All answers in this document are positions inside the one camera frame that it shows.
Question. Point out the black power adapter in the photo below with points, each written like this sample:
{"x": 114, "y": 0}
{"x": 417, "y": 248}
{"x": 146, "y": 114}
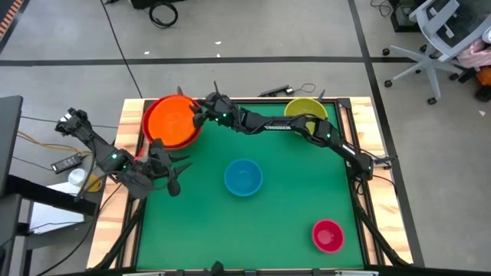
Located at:
{"x": 67, "y": 163}

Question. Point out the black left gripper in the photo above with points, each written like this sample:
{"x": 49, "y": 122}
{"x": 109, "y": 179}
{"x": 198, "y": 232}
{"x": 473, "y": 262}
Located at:
{"x": 161, "y": 163}

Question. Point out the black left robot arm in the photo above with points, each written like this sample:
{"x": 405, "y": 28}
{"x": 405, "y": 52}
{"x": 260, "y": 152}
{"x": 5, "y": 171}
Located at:
{"x": 103, "y": 153}

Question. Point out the large red plastic bowl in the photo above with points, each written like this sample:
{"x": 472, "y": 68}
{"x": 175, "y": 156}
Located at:
{"x": 145, "y": 126}

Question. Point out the yellow-green plastic bowl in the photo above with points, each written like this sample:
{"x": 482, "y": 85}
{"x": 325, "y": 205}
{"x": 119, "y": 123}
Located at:
{"x": 303, "y": 107}

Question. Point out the orange plastic bowl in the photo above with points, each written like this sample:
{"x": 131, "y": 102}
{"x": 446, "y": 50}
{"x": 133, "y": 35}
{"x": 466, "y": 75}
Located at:
{"x": 170, "y": 120}

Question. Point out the orange black striped floor strip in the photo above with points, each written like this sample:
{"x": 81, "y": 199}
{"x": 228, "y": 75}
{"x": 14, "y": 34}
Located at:
{"x": 9, "y": 17}

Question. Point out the clear plastic cup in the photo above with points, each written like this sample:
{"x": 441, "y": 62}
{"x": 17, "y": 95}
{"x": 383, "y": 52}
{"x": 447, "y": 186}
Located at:
{"x": 78, "y": 177}

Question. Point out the pink cloth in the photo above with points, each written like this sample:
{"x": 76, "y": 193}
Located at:
{"x": 475, "y": 53}

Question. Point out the black power strip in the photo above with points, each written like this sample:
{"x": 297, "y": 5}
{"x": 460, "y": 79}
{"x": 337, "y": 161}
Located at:
{"x": 274, "y": 91}

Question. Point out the black desk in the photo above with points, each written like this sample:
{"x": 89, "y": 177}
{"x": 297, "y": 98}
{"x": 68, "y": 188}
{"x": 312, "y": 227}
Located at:
{"x": 38, "y": 191}

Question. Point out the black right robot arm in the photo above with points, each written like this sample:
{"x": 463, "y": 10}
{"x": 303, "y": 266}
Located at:
{"x": 284, "y": 124}

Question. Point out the white board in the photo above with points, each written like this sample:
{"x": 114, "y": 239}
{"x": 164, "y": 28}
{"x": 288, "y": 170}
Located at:
{"x": 53, "y": 218}

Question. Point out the black table-level camera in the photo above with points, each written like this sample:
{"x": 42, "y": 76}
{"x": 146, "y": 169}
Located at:
{"x": 217, "y": 269}

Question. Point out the grey office chair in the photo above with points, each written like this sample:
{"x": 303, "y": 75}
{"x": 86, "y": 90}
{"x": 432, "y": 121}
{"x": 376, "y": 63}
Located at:
{"x": 433, "y": 61}

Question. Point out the yellow tape roll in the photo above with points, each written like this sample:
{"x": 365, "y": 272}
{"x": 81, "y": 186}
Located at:
{"x": 96, "y": 186}

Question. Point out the black equipment box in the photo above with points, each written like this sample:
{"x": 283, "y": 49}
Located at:
{"x": 404, "y": 19}

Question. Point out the blue plastic bowl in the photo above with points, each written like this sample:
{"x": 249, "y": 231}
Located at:
{"x": 243, "y": 177}

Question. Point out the black monitor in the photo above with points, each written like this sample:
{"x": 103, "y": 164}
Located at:
{"x": 9, "y": 145}

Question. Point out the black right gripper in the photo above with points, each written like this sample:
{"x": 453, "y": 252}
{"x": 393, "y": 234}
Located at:
{"x": 220, "y": 109}

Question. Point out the small pink plastic bowl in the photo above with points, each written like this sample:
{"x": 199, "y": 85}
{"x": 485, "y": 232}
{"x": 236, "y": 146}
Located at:
{"x": 328, "y": 236}

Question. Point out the orange object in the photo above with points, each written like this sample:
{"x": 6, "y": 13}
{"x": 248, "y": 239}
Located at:
{"x": 485, "y": 76}

